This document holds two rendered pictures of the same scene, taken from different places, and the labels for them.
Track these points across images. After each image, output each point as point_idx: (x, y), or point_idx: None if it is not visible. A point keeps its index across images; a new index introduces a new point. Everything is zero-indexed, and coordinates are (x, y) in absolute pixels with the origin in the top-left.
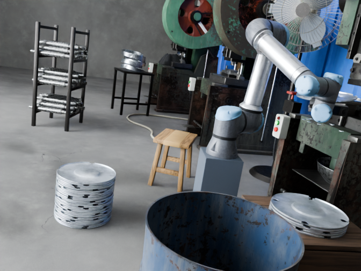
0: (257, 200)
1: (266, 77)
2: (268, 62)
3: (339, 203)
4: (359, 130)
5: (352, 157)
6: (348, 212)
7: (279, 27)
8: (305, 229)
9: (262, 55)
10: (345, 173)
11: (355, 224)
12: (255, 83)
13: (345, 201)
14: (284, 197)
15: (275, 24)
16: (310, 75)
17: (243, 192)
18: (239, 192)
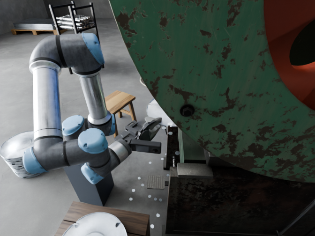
0: (77, 212)
1: (92, 96)
2: (86, 82)
3: (173, 211)
4: (204, 151)
5: (177, 186)
6: (188, 215)
7: (75, 46)
8: None
9: (78, 76)
10: (172, 196)
11: (198, 221)
12: (86, 100)
13: (181, 210)
14: (92, 220)
15: (68, 42)
16: (37, 148)
17: (165, 141)
18: (161, 141)
